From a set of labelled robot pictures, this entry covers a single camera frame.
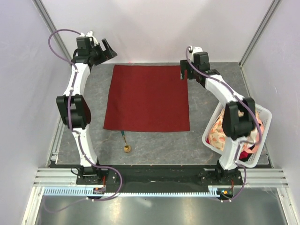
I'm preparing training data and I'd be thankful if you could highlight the aluminium frame post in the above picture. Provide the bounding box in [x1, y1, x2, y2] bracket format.
[32, 0, 75, 69]
[238, 0, 282, 68]

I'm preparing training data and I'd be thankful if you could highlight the red cloth in basket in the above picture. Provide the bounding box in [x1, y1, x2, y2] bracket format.
[239, 144, 258, 162]

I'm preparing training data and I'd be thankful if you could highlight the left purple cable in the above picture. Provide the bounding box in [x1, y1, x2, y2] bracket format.
[47, 28, 124, 202]

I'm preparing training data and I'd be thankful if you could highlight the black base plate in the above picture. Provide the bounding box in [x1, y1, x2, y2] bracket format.
[88, 165, 243, 192]

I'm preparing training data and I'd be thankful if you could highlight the left aluminium frame post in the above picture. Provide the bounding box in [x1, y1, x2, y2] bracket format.
[32, 0, 75, 69]

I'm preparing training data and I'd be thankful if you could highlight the teal handled gold spoon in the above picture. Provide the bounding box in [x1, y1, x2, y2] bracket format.
[121, 130, 132, 153]

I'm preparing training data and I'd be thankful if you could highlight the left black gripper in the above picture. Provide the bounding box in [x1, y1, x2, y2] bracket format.
[89, 40, 117, 67]

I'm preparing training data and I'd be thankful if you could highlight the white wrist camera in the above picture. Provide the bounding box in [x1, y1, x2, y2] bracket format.
[188, 45, 203, 62]
[80, 30, 99, 45]

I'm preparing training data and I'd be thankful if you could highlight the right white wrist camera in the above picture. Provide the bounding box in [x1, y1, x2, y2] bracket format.
[188, 45, 203, 62]

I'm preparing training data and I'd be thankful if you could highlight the floral peach cloth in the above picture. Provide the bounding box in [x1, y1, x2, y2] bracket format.
[208, 109, 259, 154]

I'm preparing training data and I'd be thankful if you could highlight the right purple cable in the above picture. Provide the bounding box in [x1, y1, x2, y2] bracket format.
[186, 46, 263, 202]

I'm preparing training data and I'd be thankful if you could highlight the white plastic laundry basket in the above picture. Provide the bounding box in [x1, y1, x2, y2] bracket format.
[202, 103, 272, 168]

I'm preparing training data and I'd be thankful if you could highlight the dark red cloth napkin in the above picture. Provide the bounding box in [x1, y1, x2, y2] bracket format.
[104, 65, 190, 133]

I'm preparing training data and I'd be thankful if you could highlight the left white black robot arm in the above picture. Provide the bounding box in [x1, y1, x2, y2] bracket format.
[56, 32, 117, 185]

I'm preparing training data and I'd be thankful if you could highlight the grey slotted cable duct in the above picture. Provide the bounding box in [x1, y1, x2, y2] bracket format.
[44, 187, 233, 197]

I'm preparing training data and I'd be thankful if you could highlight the right aluminium frame post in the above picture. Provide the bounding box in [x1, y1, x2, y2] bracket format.
[238, 0, 282, 68]

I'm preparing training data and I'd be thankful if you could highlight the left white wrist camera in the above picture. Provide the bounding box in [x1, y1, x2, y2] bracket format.
[80, 30, 99, 45]

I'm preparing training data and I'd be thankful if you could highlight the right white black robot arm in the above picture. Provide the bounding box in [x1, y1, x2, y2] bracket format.
[180, 46, 261, 185]

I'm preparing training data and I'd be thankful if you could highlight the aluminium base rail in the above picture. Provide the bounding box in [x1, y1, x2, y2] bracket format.
[22, 168, 76, 225]

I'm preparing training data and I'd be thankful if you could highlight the purple cable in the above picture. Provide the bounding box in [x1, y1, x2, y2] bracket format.
[186, 46, 263, 202]
[47, 28, 124, 202]

